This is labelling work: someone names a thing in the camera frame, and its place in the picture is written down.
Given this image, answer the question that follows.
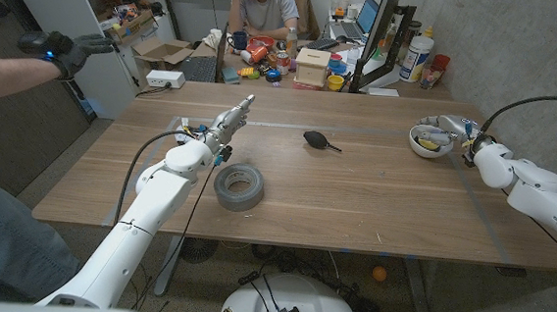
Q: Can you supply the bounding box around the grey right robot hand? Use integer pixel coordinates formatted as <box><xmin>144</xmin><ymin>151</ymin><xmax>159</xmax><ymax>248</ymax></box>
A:
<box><xmin>414</xmin><ymin>112</ymin><xmax>488</xmax><ymax>152</ymax></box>

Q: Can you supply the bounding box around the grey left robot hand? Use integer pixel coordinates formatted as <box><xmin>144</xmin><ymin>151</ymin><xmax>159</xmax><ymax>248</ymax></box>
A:
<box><xmin>203</xmin><ymin>90</ymin><xmax>256</xmax><ymax>158</ymax></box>

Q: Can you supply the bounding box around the yellow button with black base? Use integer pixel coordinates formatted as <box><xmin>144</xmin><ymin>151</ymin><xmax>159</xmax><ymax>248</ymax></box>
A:
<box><xmin>417</xmin><ymin>137</ymin><xmax>442</xmax><ymax>152</ymax></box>

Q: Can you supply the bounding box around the orange plastic toy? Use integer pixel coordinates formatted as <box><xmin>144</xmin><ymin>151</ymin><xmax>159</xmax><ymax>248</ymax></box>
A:
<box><xmin>250</xmin><ymin>44</ymin><xmax>270</xmax><ymax>66</ymax></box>

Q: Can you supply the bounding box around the bare person forearm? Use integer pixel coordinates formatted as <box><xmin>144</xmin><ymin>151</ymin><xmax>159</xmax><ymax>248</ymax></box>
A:
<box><xmin>0</xmin><ymin>55</ymin><xmax>63</xmax><ymax>110</ymax></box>

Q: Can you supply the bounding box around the white bowl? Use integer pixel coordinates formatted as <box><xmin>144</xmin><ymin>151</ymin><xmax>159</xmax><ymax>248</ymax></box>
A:
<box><xmin>406</xmin><ymin>123</ymin><xmax>457</xmax><ymax>161</ymax></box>

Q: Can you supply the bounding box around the black rubber bulb pipette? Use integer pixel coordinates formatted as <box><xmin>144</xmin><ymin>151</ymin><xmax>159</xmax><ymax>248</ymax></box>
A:
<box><xmin>301</xmin><ymin>130</ymin><xmax>345</xmax><ymax>154</ymax></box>

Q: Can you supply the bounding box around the red bowl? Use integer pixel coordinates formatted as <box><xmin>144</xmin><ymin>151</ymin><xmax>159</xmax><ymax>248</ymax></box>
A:
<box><xmin>249</xmin><ymin>35</ymin><xmax>277</xmax><ymax>52</ymax></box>

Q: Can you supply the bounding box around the clear cup with coloured pieces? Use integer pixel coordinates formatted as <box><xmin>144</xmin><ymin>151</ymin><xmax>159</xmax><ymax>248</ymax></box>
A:
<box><xmin>419</xmin><ymin>62</ymin><xmax>444</xmax><ymax>91</ymax></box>

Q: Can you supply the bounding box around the red cup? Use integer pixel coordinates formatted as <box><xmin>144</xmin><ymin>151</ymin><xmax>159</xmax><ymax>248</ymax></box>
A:
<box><xmin>430</xmin><ymin>53</ymin><xmax>452</xmax><ymax>74</ymax></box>

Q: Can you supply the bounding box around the white wipes canister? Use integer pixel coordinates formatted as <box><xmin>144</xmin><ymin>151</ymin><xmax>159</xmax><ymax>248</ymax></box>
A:
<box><xmin>399</xmin><ymin>34</ymin><xmax>435</xmax><ymax>85</ymax></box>

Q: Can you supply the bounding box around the white power strip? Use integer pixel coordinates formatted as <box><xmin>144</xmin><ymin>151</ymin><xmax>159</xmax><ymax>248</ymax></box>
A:
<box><xmin>145</xmin><ymin>68</ymin><xmax>187</xmax><ymax>90</ymax></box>

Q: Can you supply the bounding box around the printed tin can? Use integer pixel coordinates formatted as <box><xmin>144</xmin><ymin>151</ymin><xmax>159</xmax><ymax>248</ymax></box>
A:
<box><xmin>275</xmin><ymin>51</ymin><xmax>292</xmax><ymax>77</ymax></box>

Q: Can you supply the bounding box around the dark blue mug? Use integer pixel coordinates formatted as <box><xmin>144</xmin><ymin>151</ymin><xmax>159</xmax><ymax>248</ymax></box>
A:
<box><xmin>226</xmin><ymin>29</ymin><xmax>250</xmax><ymax>52</ymax></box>

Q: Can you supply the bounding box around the open cardboard box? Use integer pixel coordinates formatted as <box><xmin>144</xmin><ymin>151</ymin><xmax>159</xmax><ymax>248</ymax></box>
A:
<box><xmin>130</xmin><ymin>34</ymin><xmax>195</xmax><ymax>73</ymax></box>

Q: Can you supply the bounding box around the small wooden box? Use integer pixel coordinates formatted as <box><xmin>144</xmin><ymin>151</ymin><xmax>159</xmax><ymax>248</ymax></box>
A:
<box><xmin>293</xmin><ymin>46</ymin><xmax>332</xmax><ymax>88</ymax></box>

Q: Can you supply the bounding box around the clear plastic bottle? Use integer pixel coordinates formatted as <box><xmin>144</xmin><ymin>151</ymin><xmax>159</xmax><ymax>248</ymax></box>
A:
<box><xmin>284</xmin><ymin>26</ymin><xmax>300</xmax><ymax>59</ymax></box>

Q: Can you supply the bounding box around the yellow cup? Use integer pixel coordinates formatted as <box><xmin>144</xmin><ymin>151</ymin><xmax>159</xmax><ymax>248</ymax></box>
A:
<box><xmin>326</xmin><ymin>74</ymin><xmax>346</xmax><ymax>92</ymax></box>

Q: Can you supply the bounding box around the seated person in grey shirt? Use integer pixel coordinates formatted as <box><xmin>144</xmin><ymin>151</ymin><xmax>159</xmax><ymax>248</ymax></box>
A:
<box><xmin>227</xmin><ymin>0</ymin><xmax>302</xmax><ymax>41</ymax></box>

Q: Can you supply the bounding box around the black keyboard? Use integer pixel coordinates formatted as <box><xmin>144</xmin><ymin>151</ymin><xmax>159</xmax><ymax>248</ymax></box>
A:
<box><xmin>305</xmin><ymin>36</ymin><xmax>340</xmax><ymax>53</ymax></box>

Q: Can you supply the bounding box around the black monitor on stand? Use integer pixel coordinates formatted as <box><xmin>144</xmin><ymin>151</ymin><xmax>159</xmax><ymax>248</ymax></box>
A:
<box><xmin>349</xmin><ymin>0</ymin><xmax>418</xmax><ymax>97</ymax></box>

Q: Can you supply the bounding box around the cardboard box with toys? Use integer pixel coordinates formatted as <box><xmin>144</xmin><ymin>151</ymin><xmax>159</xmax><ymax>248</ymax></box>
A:
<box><xmin>109</xmin><ymin>6</ymin><xmax>157</xmax><ymax>45</ymax></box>

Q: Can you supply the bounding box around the open laptop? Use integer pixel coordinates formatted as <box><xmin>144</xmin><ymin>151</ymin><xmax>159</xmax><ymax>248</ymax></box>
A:
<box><xmin>329</xmin><ymin>0</ymin><xmax>381</xmax><ymax>42</ymax></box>

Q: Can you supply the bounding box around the brown chair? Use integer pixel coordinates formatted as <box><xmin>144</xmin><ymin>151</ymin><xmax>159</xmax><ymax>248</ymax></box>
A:
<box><xmin>285</xmin><ymin>0</ymin><xmax>324</xmax><ymax>42</ymax></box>

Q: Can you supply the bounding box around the grey table leg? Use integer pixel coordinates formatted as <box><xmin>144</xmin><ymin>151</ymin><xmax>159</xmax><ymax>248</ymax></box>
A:
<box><xmin>153</xmin><ymin>234</ymin><xmax>185</xmax><ymax>298</ymax></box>
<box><xmin>399</xmin><ymin>256</ymin><xmax>435</xmax><ymax>312</ymax></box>

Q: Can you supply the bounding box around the black and white glove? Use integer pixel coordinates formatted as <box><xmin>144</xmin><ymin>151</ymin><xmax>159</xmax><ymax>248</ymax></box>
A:
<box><xmin>15</xmin><ymin>27</ymin><xmax>116</xmax><ymax>84</ymax></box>

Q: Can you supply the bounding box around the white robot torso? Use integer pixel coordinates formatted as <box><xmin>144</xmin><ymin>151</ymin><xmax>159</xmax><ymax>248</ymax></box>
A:
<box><xmin>218</xmin><ymin>268</ymin><xmax>363</xmax><ymax>312</ymax></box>

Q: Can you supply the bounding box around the grey duct tape roll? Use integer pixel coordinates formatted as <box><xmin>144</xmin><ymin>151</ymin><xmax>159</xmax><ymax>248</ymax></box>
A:
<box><xmin>211</xmin><ymin>160</ymin><xmax>267</xmax><ymax>214</ymax></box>

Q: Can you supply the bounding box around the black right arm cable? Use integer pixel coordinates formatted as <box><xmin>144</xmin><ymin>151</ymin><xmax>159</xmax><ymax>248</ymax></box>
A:
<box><xmin>479</xmin><ymin>89</ymin><xmax>557</xmax><ymax>140</ymax></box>

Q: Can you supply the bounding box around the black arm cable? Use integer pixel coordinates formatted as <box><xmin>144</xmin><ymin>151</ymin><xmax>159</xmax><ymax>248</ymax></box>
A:
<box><xmin>479</xmin><ymin>89</ymin><xmax>557</xmax><ymax>140</ymax></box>
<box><xmin>114</xmin><ymin>126</ymin><xmax>188</xmax><ymax>230</ymax></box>

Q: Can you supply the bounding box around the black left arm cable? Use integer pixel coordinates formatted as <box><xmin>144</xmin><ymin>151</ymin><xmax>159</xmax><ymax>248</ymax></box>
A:
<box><xmin>114</xmin><ymin>126</ymin><xmax>188</xmax><ymax>230</ymax></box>

